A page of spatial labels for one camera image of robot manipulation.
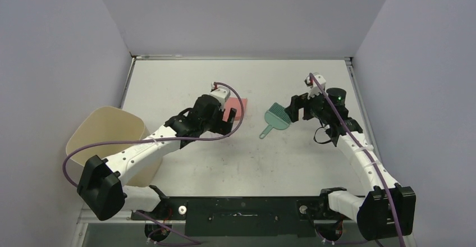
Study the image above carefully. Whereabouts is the pink plastic dustpan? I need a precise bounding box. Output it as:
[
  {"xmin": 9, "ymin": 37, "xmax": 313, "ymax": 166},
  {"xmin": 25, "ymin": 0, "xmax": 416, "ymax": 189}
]
[{"xmin": 223, "ymin": 97, "xmax": 248, "ymax": 121}]

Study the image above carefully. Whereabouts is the green hand brush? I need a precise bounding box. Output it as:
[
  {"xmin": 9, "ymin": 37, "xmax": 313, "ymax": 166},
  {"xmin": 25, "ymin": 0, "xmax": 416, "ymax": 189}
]
[{"xmin": 259, "ymin": 102, "xmax": 291, "ymax": 139}]

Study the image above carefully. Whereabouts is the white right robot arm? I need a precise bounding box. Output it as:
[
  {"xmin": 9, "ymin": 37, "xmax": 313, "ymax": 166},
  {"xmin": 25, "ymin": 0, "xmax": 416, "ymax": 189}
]
[{"xmin": 285, "ymin": 88, "xmax": 416, "ymax": 241}]

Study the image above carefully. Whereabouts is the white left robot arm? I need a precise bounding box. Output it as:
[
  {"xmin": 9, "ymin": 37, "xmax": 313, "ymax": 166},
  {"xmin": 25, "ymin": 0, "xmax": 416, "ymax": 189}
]
[{"xmin": 76, "ymin": 88, "xmax": 236, "ymax": 221}]

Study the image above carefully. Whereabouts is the beige waste bin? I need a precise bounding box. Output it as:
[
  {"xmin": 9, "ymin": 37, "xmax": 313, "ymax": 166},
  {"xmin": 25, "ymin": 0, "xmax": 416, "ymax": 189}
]
[{"xmin": 66, "ymin": 106, "xmax": 150, "ymax": 170}]

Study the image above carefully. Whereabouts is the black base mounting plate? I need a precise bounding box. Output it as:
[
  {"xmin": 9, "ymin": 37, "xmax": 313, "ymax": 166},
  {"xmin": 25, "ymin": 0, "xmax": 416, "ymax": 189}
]
[{"xmin": 131, "ymin": 196, "xmax": 345, "ymax": 237}]

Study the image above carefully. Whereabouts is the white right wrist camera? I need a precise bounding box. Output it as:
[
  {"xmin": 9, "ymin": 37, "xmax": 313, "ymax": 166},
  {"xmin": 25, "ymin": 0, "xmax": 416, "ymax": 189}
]
[{"xmin": 304, "ymin": 72, "xmax": 327, "ymax": 99}]

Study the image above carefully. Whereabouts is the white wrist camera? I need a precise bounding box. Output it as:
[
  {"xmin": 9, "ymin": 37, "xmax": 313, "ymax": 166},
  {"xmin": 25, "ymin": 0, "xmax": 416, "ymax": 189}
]
[
  {"xmin": 209, "ymin": 82, "xmax": 231, "ymax": 111},
  {"xmin": 304, "ymin": 72, "xmax": 327, "ymax": 99}
]

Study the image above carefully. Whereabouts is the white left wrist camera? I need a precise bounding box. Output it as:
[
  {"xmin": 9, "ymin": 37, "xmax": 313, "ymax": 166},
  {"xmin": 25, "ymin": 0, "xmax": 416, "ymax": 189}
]
[{"xmin": 209, "ymin": 82, "xmax": 231, "ymax": 111}]

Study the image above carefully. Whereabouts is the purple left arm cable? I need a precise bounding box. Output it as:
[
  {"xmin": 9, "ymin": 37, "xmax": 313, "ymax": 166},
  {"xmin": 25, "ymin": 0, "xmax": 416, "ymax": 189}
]
[{"xmin": 62, "ymin": 82, "xmax": 245, "ymax": 247}]

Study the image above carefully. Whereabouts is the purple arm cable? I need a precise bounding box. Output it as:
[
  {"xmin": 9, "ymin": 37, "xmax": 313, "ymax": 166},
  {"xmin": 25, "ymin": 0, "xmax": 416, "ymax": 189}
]
[
  {"xmin": 308, "ymin": 73, "xmax": 407, "ymax": 247},
  {"xmin": 62, "ymin": 82, "xmax": 245, "ymax": 247}
]

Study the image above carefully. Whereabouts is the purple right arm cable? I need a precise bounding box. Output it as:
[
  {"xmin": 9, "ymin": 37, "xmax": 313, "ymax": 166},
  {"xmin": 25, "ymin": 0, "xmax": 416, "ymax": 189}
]
[{"xmin": 308, "ymin": 73, "xmax": 407, "ymax": 247}]

